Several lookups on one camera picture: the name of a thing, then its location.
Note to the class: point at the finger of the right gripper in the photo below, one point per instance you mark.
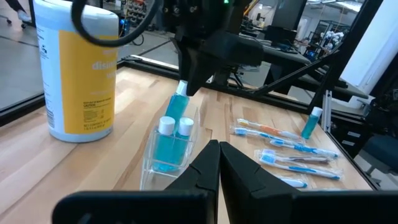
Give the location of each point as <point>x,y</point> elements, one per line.
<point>199,71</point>
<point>182,59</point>

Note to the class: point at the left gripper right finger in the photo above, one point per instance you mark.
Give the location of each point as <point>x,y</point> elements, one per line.
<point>280,208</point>

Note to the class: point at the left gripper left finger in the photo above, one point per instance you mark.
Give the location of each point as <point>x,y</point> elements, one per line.
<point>140,207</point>

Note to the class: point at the blue white toothbrush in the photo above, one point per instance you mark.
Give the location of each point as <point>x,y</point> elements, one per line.
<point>295,183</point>
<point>248,133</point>
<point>298,169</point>
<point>304,148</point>

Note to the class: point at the purple white toothbrush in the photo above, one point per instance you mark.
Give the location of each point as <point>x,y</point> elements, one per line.
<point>311,159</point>

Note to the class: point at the orange white toothbrush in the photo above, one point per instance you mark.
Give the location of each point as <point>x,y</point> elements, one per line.
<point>270,129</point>

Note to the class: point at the clear acrylic organizer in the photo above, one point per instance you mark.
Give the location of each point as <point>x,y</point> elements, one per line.
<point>155,179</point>

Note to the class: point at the black work desk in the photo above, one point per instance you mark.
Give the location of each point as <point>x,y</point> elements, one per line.
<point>286,57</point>

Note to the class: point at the black monitor back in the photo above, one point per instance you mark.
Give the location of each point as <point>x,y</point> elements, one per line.
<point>289,14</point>

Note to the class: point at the black cabinet white labels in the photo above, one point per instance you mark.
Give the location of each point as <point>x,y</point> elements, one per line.
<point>339,137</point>

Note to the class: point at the silver aluminium extrusion piece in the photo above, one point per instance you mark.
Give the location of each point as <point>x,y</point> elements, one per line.
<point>326,112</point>

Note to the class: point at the person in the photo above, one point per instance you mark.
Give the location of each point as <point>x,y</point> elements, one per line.
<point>24,15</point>

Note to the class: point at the black metal rig frame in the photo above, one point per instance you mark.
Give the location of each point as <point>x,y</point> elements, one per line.
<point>342,56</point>

